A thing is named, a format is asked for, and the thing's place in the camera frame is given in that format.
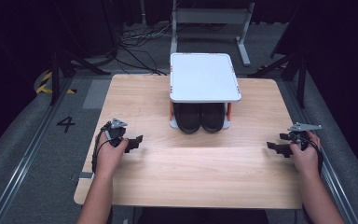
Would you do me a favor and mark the grey metal stand frame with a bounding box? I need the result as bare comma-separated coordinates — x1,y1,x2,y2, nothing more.
170,0,255,67

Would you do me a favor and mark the black shoe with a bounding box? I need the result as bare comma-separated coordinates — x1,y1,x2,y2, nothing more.
172,102,203,135
200,102,227,134

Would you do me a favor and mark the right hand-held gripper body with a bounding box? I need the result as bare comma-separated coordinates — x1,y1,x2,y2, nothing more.
287,121,323,147

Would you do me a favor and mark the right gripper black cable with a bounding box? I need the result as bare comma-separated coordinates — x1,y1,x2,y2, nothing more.
304,133,325,178

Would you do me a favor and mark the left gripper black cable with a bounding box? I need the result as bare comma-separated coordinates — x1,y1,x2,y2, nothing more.
91,121,113,174

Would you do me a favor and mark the aluminium floor rail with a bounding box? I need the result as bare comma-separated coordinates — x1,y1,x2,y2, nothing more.
283,78,358,224
0,77,74,224

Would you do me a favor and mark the person's left hand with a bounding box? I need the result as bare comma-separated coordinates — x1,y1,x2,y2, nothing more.
94,130,131,180

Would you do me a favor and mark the person's right hand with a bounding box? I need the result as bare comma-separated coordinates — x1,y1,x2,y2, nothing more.
289,130,324,180

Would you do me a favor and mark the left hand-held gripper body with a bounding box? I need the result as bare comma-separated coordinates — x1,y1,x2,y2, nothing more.
101,117,129,147

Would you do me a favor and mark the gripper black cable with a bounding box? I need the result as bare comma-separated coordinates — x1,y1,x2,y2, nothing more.
91,121,113,174
304,133,325,178

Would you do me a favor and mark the yellow black hazard tape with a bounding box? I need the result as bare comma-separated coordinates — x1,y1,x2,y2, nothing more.
35,70,77,95

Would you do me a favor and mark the bundle of floor cables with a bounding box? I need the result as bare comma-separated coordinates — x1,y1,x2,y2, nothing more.
116,21,172,77

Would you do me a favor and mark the black tripod stand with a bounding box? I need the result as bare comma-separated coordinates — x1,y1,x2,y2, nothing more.
48,48,111,106
247,50,309,109

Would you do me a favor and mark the white shoe rack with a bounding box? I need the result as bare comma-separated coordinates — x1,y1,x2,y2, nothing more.
168,51,242,130

